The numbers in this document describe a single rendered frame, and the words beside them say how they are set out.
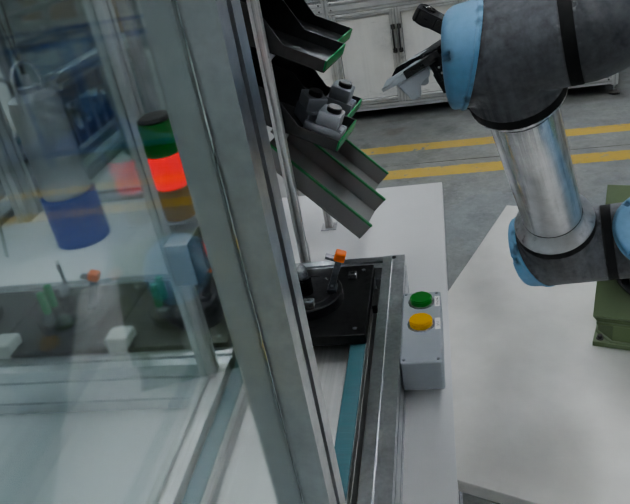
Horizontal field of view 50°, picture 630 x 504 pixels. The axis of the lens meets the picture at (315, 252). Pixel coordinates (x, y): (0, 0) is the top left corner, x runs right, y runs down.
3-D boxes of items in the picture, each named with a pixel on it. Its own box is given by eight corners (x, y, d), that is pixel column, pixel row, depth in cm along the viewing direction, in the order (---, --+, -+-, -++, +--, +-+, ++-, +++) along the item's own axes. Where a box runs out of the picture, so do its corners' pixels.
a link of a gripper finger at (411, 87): (396, 113, 128) (439, 86, 126) (380, 86, 126) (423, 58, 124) (394, 111, 131) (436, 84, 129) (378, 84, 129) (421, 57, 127)
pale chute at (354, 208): (374, 211, 156) (386, 198, 153) (359, 239, 145) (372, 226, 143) (277, 133, 154) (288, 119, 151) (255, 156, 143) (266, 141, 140)
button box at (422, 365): (442, 316, 131) (440, 289, 128) (445, 389, 112) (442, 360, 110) (406, 319, 132) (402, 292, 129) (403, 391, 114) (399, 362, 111)
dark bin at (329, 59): (342, 55, 140) (352, 19, 135) (323, 73, 129) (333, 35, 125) (218, 9, 143) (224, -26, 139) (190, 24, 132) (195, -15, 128)
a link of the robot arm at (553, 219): (621, 294, 106) (572, 23, 65) (522, 302, 112) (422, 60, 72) (615, 230, 112) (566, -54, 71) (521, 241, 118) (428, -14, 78)
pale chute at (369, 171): (378, 184, 169) (389, 172, 166) (365, 208, 158) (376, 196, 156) (289, 112, 167) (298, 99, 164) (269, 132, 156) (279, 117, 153)
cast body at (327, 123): (343, 139, 141) (353, 108, 137) (337, 147, 138) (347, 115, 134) (306, 124, 142) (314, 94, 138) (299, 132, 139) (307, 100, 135)
